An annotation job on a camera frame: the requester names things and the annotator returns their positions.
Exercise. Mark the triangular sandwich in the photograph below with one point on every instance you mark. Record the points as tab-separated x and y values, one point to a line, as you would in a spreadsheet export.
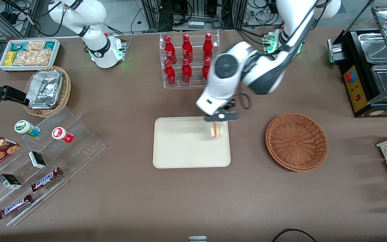
216	130

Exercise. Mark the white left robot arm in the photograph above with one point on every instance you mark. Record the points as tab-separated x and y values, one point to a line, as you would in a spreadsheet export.
264	72

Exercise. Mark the stacked aluminium foil trays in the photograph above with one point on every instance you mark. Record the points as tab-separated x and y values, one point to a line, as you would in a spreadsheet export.
45	89

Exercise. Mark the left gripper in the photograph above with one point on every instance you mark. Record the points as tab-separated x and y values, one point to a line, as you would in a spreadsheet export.
231	103

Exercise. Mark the yellow snack pack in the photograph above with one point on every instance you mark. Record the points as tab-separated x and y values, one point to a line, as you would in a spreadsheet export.
10	58

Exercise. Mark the grey table edge device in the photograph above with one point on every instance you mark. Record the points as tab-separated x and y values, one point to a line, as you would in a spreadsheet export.
197	239

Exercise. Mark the clear acrylic bottle rack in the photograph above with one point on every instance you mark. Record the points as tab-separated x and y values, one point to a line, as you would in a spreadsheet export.
195	84

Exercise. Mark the white snack bin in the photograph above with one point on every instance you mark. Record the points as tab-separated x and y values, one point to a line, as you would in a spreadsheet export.
56	57

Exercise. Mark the teal snack pack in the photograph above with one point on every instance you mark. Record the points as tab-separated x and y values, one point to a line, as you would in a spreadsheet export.
18	46
49	45

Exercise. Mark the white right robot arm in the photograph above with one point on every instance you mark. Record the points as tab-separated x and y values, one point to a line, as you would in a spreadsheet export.
101	50

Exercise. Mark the clear cookie bag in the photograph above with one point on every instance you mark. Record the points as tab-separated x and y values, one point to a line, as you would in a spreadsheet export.
35	45
32	58

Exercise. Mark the black hot food warmer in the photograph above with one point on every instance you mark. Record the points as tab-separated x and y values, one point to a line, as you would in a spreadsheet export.
356	90

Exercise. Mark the clear acrylic stepped stand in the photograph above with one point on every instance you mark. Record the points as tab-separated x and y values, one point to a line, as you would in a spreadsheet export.
79	148

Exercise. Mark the red lid snack cup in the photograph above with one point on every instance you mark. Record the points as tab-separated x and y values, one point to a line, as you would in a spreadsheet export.
60	134

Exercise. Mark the brown wicker basket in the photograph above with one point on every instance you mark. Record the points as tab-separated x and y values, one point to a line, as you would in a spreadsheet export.
296	143

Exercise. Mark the beige plastic tray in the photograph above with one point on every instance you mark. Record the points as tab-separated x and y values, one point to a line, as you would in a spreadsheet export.
183	144

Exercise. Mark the snickers bar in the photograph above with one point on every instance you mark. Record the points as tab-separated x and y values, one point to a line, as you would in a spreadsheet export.
14	206
45	179

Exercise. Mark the red cola bottle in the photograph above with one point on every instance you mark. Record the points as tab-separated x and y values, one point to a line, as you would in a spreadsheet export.
187	49
186	72
208	47
170	50
206	71
170	74

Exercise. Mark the light wicker basket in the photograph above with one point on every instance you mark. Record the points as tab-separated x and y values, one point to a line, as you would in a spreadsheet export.
66	89

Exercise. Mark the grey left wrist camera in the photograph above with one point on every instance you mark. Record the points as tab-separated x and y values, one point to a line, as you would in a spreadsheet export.
222	116

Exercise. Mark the small black carton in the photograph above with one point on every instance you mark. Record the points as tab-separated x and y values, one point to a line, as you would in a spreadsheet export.
37	160
9	181

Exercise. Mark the green lid snack cup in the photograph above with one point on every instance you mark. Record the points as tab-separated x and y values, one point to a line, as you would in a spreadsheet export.
24	127

